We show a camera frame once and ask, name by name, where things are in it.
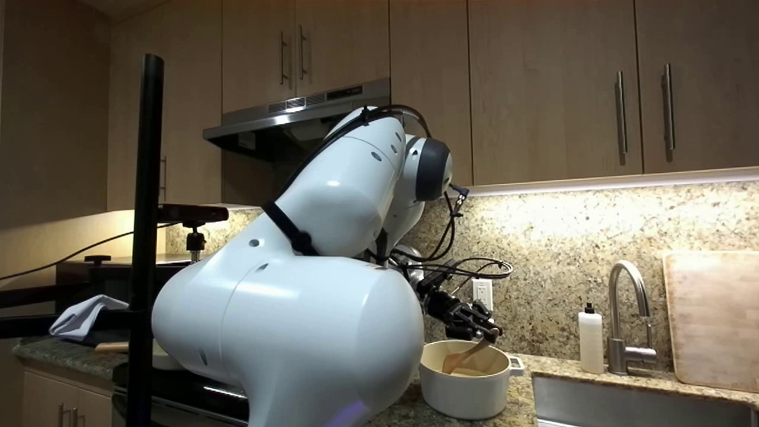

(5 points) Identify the white cloth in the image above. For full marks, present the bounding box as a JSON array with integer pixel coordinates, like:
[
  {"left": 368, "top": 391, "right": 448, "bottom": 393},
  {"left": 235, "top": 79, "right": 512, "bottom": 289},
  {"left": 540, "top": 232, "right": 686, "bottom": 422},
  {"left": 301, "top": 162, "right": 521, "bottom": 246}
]
[{"left": 47, "top": 291, "right": 131, "bottom": 343}]

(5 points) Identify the steel range hood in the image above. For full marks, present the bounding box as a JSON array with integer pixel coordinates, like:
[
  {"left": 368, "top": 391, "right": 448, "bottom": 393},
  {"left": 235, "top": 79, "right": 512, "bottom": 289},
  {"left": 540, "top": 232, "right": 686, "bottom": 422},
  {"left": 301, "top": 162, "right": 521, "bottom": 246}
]
[{"left": 202, "top": 75, "right": 393, "bottom": 165}]

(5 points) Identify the white soap dispenser bottle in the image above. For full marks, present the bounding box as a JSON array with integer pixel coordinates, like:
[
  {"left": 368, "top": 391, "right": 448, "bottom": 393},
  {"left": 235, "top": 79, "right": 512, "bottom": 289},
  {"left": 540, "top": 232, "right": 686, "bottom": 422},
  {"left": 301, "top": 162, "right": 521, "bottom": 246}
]
[{"left": 576, "top": 302, "right": 605, "bottom": 375}]

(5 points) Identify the steel gooseneck faucet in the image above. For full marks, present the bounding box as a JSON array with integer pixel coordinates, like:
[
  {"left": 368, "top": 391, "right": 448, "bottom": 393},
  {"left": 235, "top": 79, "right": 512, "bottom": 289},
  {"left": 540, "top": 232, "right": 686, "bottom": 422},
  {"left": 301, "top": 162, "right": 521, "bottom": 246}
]
[{"left": 605, "top": 259, "right": 661, "bottom": 378}]

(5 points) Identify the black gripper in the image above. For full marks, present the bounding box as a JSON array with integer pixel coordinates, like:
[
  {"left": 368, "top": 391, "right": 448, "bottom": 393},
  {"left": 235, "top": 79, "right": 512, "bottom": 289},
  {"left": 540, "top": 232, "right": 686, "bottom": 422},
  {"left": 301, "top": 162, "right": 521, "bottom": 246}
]
[{"left": 424, "top": 282, "right": 505, "bottom": 343}]

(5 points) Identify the black camera cable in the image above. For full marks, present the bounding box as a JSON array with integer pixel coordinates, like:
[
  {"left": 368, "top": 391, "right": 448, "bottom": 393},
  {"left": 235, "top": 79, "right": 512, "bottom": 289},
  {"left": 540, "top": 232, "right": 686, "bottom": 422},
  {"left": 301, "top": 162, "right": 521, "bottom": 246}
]
[{"left": 0, "top": 226, "right": 137, "bottom": 285}]

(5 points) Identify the light wood cabinet door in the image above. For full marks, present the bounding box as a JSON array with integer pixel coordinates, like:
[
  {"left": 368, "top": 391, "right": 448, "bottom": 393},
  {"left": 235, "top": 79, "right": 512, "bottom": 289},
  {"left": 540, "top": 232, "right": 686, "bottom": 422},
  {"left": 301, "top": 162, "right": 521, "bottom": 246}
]
[
  {"left": 639, "top": 0, "right": 759, "bottom": 176},
  {"left": 295, "top": 0, "right": 391, "bottom": 94},
  {"left": 221, "top": 0, "right": 299, "bottom": 117},
  {"left": 388, "top": 0, "right": 475, "bottom": 193},
  {"left": 470, "top": 0, "right": 639, "bottom": 184}
]

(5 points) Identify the steel cabinet bar handle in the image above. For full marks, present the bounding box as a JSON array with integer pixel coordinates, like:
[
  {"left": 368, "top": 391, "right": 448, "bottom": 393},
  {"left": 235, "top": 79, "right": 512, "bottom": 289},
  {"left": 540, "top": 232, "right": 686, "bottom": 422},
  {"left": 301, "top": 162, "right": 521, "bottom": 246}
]
[
  {"left": 296, "top": 23, "right": 310, "bottom": 82},
  {"left": 612, "top": 68, "right": 628, "bottom": 168},
  {"left": 660, "top": 62, "right": 676, "bottom": 165},
  {"left": 277, "top": 30, "right": 291, "bottom": 89}
]

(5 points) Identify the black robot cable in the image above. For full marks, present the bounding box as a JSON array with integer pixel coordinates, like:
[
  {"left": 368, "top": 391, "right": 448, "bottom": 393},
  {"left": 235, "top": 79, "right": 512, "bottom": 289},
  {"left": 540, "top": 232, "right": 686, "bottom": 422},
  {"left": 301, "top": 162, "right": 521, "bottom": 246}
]
[{"left": 295, "top": 103, "right": 515, "bottom": 298}]

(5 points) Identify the white electrical outlet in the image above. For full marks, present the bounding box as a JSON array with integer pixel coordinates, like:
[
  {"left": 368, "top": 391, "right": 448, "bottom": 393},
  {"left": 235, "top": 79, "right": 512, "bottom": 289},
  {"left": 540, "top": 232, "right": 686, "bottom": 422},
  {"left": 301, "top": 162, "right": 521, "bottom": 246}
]
[{"left": 470, "top": 277, "right": 496, "bottom": 312}]

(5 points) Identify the black vertical stand pole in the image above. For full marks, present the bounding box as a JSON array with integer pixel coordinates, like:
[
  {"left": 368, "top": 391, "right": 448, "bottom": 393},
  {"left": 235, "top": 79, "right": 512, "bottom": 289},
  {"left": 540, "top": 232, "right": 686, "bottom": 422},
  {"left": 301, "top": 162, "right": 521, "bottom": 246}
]
[{"left": 126, "top": 53, "right": 165, "bottom": 427}]

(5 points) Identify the tall light wood cabinet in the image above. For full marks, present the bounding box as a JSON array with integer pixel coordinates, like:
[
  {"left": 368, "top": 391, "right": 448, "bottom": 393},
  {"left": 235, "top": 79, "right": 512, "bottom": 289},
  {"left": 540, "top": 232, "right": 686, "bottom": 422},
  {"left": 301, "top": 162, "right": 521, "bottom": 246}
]
[{"left": 105, "top": 0, "right": 223, "bottom": 212}]

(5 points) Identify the black camera with mount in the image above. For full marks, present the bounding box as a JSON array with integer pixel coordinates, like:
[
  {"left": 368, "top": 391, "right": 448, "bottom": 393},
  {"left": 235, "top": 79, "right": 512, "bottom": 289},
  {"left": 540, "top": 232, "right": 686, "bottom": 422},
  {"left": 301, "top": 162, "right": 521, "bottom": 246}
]
[{"left": 155, "top": 201, "right": 233, "bottom": 265}]

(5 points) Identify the wooden cutting board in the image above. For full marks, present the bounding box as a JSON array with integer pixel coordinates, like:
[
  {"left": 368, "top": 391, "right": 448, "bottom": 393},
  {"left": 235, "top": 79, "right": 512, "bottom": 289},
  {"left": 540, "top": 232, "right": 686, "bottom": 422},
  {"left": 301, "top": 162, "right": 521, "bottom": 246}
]
[{"left": 661, "top": 250, "right": 759, "bottom": 393}]

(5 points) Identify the light wood base cabinet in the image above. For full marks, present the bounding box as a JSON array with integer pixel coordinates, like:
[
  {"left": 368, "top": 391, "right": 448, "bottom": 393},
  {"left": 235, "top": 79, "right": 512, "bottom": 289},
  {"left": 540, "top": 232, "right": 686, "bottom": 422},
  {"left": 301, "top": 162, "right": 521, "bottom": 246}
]
[{"left": 19, "top": 362, "right": 117, "bottom": 427}]

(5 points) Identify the steel kitchen sink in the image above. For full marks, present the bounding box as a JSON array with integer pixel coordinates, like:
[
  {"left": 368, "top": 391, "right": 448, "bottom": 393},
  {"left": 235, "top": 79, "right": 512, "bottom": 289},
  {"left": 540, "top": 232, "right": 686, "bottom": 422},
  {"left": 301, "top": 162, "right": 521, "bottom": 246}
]
[{"left": 528, "top": 372, "right": 759, "bottom": 427}]

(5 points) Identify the black stovetop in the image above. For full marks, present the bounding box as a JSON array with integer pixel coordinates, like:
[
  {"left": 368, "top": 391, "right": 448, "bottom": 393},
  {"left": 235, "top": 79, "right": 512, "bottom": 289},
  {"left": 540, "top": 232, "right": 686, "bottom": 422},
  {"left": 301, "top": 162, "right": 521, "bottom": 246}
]
[{"left": 108, "top": 358, "right": 257, "bottom": 422}]

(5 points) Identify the black box appliance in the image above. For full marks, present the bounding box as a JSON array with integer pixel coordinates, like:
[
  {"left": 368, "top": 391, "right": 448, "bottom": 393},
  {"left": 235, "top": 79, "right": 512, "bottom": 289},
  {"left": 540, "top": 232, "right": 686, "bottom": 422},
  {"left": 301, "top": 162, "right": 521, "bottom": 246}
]
[{"left": 54, "top": 253, "right": 197, "bottom": 316}]

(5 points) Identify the white pot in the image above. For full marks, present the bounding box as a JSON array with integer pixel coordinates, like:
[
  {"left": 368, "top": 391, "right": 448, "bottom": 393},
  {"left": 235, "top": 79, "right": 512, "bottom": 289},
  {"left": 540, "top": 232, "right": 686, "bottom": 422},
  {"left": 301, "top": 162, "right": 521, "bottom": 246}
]
[{"left": 418, "top": 336, "right": 528, "bottom": 422}]

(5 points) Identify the wooden spoon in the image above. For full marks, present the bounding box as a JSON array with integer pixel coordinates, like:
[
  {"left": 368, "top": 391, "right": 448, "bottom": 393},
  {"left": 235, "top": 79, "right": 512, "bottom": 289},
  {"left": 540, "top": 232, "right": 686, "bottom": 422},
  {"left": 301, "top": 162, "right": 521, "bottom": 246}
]
[{"left": 444, "top": 336, "right": 490, "bottom": 378}]

